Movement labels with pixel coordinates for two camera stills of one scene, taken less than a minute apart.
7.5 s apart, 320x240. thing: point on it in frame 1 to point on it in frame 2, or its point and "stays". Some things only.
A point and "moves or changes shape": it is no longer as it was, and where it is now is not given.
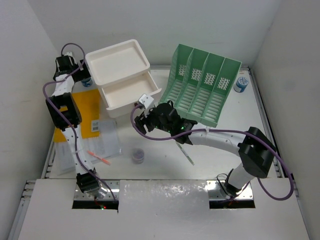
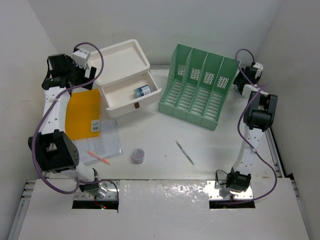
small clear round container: (138, 156) stays
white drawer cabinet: (121, 73) stays
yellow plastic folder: (87, 102) stays
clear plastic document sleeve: (108, 144) stays
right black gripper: (139, 123) to (239, 79)
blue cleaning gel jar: (87, 82) moves or changes shape
